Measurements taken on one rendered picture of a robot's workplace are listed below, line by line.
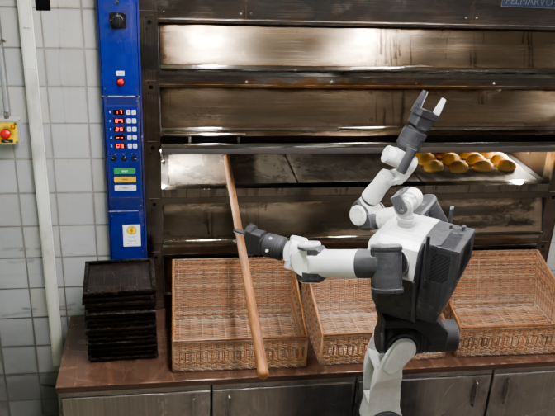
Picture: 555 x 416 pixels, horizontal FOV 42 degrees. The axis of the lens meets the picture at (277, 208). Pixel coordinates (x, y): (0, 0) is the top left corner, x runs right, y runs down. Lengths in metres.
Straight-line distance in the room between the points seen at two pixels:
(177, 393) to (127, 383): 0.21
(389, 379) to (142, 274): 1.12
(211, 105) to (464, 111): 1.11
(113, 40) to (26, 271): 1.11
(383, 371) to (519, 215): 1.34
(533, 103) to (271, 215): 1.27
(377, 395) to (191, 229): 1.14
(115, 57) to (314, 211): 1.11
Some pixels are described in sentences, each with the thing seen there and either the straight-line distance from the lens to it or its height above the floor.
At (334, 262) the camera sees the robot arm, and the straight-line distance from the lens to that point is 2.23.
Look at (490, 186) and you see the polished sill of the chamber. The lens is 3.48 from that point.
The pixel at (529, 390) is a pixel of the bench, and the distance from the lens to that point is 3.44.
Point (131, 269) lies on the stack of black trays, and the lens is 3.10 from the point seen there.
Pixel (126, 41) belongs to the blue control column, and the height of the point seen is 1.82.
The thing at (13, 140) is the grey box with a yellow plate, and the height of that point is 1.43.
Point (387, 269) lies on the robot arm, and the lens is 2.17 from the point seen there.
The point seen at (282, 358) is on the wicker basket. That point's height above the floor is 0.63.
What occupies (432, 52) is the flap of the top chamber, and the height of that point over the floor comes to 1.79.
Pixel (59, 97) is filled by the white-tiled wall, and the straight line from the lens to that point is 3.05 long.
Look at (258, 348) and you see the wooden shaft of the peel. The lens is 2.06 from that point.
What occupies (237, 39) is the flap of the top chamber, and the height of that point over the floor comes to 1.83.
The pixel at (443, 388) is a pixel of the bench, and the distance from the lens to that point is 3.25.
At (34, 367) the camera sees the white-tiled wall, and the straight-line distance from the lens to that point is 3.64.
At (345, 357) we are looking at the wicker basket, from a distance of 3.12.
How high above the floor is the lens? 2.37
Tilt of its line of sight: 24 degrees down
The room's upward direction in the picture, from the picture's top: 3 degrees clockwise
